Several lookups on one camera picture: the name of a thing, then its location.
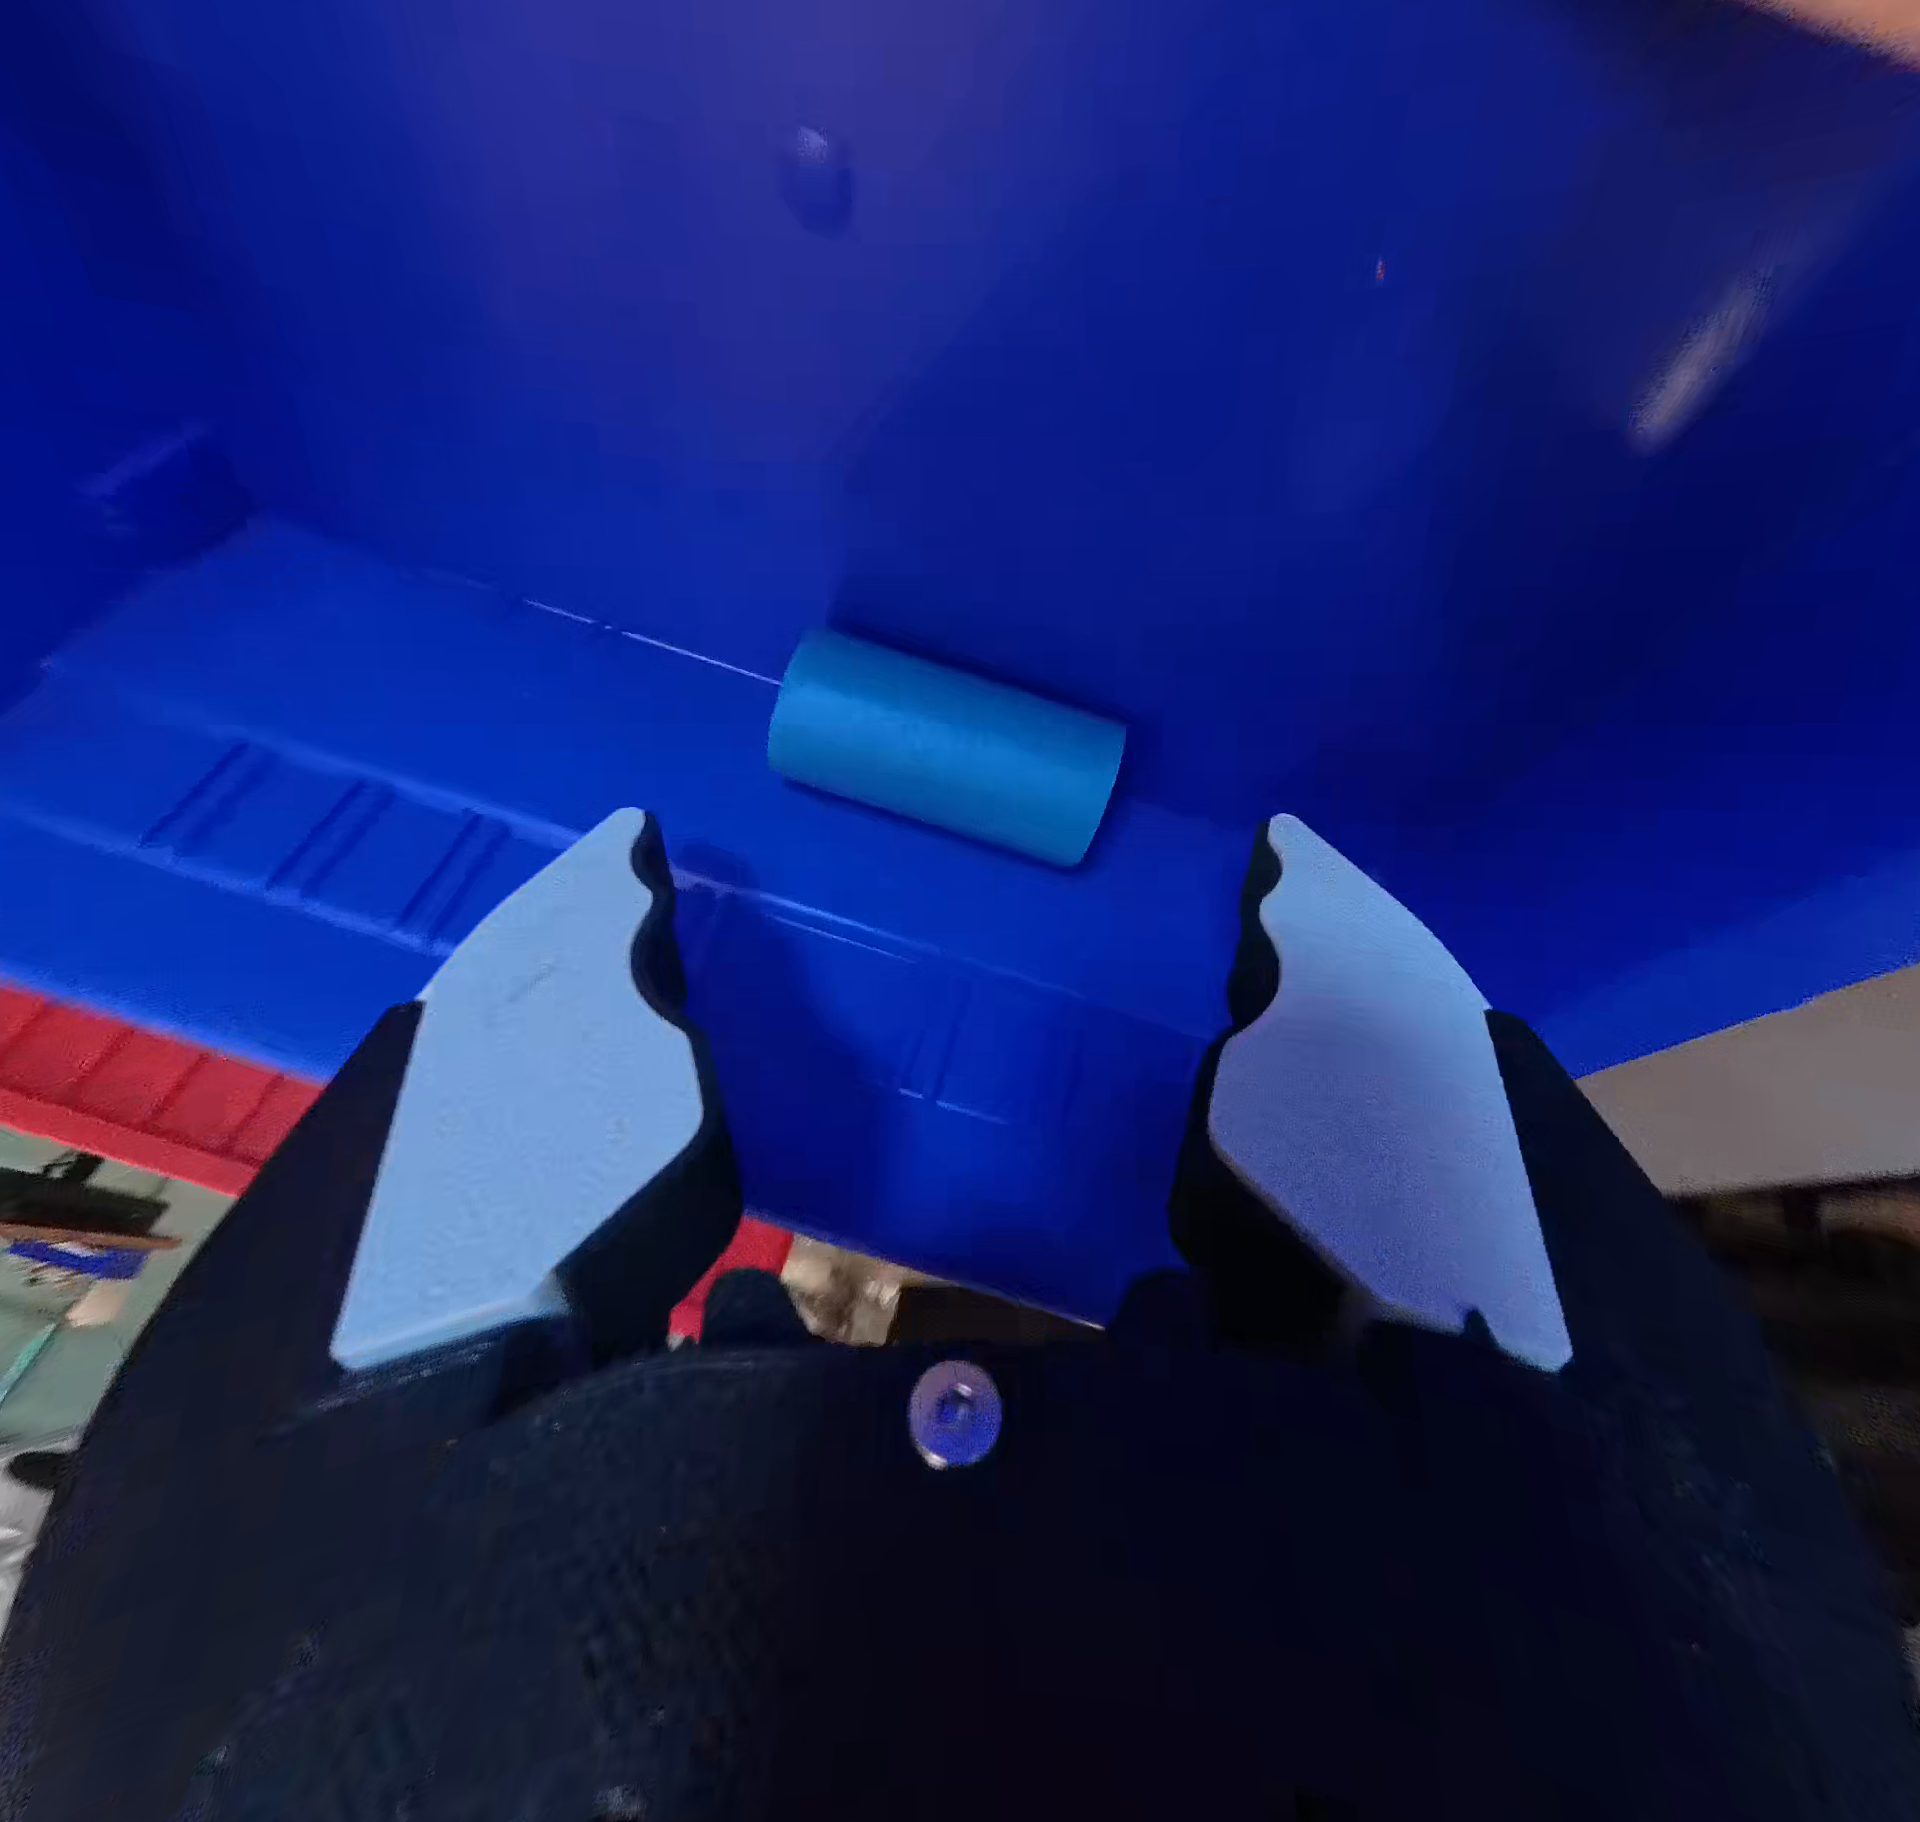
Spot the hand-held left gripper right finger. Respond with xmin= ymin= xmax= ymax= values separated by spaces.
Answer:
xmin=1170 ymin=812 xmax=1575 ymax=1373

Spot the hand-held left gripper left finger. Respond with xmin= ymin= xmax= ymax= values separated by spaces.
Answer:
xmin=326 ymin=806 xmax=745 ymax=1373

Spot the light blue wooden cylinder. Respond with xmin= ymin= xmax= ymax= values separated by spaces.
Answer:
xmin=764 ymin=627 xmax=1130 ymax=868

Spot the blue plastic bin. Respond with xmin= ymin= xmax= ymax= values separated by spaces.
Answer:
xmin=0 ymin=0 xmax=1920 ymax=1330

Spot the red plastic bin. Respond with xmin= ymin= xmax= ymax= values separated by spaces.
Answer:
xmin=0 ymin=982 xmax=799 ymax=1351

